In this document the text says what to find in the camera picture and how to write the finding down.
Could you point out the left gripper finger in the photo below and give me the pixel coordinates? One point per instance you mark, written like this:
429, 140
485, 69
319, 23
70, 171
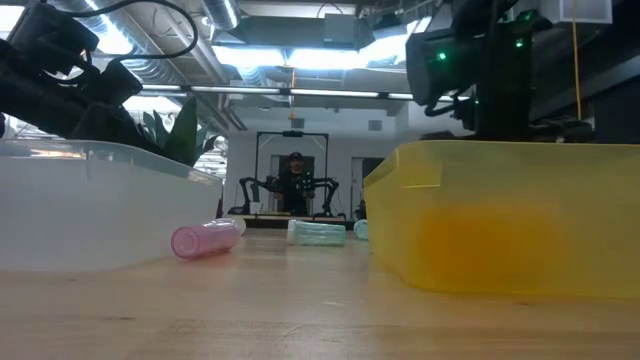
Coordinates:
115, 127

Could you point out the teal pill bottle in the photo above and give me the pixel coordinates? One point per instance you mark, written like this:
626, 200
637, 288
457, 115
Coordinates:
361, 230
317, 233

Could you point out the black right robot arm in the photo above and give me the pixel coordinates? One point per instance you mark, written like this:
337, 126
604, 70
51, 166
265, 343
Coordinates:
502, 75

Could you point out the black background robot arm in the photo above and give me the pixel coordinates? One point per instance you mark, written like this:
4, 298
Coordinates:
330, 187
245, 192

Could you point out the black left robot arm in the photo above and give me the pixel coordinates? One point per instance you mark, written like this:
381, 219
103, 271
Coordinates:
6, 90

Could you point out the clear plastic bin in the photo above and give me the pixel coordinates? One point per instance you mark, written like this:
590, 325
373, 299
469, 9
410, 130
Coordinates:
100, 215

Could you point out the pink pill bottle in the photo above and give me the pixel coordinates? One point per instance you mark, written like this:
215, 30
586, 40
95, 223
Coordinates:
200, 241

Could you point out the yellow plastic bin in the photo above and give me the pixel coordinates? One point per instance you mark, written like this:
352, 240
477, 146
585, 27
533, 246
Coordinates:
400, 240

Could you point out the green plant in white pot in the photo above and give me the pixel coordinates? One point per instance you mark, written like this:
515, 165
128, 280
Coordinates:
182, 135

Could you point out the person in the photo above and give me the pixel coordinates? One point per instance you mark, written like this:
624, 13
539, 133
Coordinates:
296, 190

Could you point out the ceiling tube light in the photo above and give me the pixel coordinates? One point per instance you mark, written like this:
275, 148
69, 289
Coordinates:
325, 93

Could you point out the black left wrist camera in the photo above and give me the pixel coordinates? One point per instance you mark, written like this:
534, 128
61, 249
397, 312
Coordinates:
118, 84

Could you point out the silver ceiling duct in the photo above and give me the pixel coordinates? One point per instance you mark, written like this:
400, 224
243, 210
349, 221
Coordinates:
222, 12

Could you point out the black metal table frame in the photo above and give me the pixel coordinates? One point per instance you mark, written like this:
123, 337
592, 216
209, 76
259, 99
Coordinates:
265, 225

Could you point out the grey wall vent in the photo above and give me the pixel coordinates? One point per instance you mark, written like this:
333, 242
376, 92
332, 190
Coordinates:
297, 123
375, 125

